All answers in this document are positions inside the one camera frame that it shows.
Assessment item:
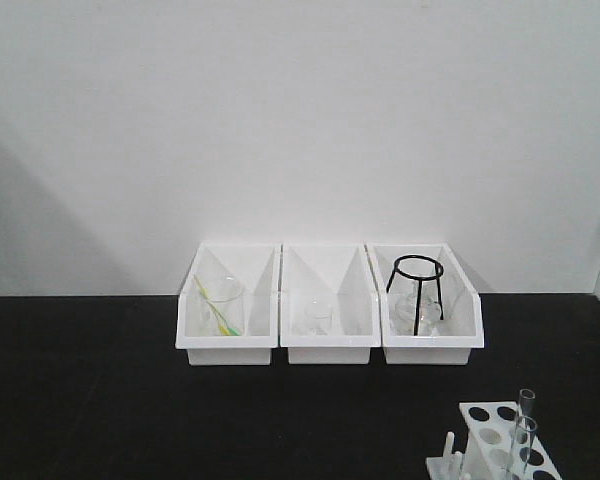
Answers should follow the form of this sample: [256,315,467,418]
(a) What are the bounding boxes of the green plastic spatula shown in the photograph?
[202,298,243,336]

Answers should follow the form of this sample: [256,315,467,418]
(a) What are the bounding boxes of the middle white storage bin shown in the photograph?
[279,244,381,364]

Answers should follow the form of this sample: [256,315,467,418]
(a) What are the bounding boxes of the yellow plastic spatula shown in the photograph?
[194,276,232,336]

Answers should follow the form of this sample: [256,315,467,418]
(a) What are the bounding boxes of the right white storage bin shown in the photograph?
[366,243,484,365]

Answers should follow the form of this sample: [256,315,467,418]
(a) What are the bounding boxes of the large clear glass beaker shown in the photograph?
[194,276,245,336]

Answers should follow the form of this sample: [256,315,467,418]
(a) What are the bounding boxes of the glass alcohol lamp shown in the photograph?
[393,293,441,337]

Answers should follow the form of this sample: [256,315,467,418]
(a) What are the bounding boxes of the black metal tripod stand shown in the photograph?
[385,254,444,321]

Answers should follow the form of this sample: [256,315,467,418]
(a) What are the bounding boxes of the white storage bin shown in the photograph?
[175,243,282,366]
[366,243,484,365]
[279,244,381,364]

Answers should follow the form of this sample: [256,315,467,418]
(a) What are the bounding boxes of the left white storage bin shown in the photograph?
[175,243,282,366]

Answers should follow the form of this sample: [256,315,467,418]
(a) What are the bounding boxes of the white test tube rack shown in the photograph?
[425,401,561,479]

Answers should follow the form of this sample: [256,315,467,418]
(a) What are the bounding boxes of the small clear glass beaker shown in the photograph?
[304,300,333,335]

